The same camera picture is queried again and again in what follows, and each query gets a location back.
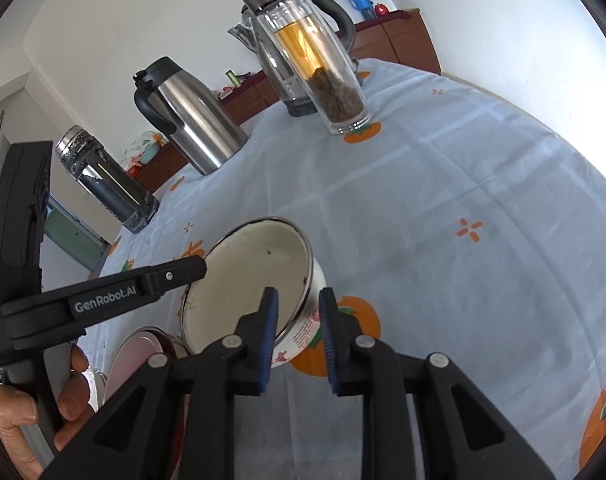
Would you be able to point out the small red jar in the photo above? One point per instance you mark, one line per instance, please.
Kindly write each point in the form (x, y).
(381, 9)

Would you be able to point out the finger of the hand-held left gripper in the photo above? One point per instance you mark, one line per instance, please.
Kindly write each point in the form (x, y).
(178, 272)

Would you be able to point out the stainless steel carafe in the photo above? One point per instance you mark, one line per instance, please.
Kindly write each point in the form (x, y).
(193, 120)

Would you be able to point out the small green bottle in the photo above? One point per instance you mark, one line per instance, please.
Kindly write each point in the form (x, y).
(231, 79)

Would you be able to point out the brown wooden cabinet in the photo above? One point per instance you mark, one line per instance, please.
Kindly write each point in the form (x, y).
(403, 35)

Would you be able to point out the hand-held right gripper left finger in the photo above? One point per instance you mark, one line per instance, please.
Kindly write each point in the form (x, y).
(269, 340)

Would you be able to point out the stainless steel electric kettle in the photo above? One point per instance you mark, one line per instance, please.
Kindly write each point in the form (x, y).
(344, 22)

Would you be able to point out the green door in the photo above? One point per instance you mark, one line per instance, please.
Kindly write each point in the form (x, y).
(75, 240)

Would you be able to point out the teal patterned box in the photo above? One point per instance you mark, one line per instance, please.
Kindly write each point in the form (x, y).
(143, 147)

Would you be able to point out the white enamel bowl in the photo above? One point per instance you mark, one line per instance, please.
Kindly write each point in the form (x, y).
(243, 270)

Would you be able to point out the person's left hand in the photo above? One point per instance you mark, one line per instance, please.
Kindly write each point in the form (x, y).
(75, 395)

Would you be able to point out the glass tea bottle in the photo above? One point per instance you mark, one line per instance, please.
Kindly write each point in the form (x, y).
(328, 90)

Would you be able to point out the dark grey thermos bottle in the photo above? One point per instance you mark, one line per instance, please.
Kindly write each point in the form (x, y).
(108, 185)

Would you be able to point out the light blue printed tablecloth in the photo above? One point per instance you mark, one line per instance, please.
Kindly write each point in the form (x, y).
(433, 185)

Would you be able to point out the red plastic bowl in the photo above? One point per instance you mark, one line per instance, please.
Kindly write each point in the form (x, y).
(138, 355)

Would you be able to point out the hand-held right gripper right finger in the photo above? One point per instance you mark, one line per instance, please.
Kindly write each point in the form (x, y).
(328, 345)

